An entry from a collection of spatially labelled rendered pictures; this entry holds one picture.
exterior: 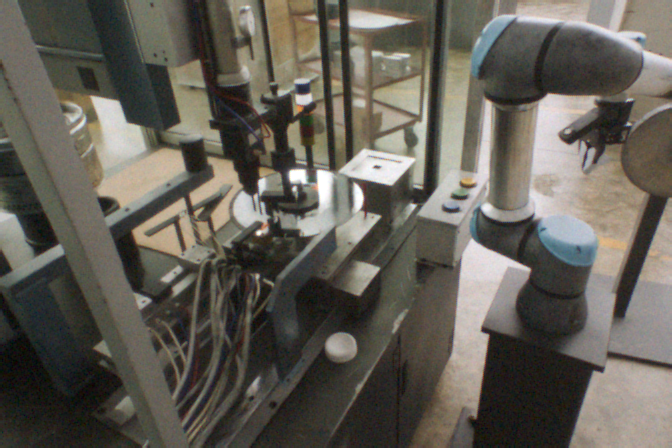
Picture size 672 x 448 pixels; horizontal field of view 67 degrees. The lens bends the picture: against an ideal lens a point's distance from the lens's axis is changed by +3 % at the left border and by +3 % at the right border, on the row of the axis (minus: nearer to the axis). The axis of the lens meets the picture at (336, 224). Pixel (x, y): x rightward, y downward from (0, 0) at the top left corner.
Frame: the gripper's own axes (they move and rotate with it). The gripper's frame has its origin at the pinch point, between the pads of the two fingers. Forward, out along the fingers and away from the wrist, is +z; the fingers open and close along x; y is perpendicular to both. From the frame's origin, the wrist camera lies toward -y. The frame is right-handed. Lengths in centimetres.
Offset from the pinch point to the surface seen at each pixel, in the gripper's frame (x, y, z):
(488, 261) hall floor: 74, 16, 91
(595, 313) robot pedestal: -36.3, -15.9, 16.3
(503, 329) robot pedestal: -37, -38, 16
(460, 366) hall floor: 14, -22, 91
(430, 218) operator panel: -10.6, -46.9, 1.4
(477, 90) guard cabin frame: 12.8, -27.4, -21.8
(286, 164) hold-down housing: -11, -81, -19
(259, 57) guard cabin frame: 59, -84, -24
